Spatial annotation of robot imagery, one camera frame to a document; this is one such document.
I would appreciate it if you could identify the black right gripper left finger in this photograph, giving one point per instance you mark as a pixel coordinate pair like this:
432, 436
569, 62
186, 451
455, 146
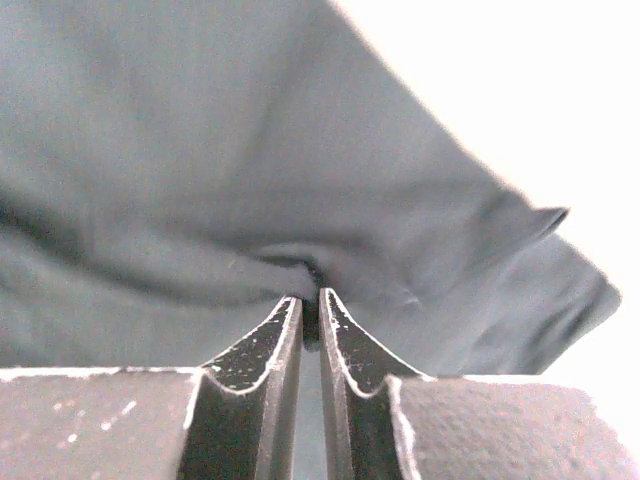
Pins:
231, 418

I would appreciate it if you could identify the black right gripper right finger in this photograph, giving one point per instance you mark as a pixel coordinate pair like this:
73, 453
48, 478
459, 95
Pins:
385, 419

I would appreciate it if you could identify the black t shirt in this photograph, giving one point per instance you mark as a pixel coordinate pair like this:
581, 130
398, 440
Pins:
171, 169

